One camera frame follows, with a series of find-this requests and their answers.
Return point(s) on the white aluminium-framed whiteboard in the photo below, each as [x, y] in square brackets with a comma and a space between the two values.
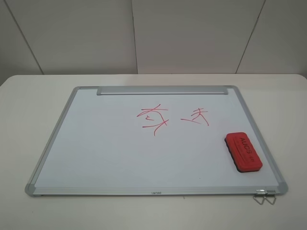
[151, 145]

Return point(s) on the red whiteboard eraser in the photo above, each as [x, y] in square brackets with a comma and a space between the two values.
[243, 153]

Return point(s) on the grey marker tray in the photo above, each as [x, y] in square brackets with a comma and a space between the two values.
[161, 90]

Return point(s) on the silver binder clip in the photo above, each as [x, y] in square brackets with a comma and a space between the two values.
[261, 196]

